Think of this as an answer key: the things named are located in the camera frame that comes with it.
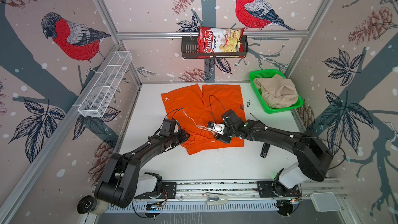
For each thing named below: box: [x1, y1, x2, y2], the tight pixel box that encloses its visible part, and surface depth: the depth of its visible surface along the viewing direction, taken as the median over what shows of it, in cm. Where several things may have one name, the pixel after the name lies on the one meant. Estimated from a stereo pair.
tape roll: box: [76, 194, 109, 215], surface depth 62 cm
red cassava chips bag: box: [197, 26, 246, 59], surface depth 90 cm
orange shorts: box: [161, 84, 246, 156], surface depth 107 cm
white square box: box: [309, 191, 341, 213], surface depth 71 cm
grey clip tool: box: [205, 192, 229, 206], surface depth 71 cm
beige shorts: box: [253, 73, 300, 109], surface depth 102 cm
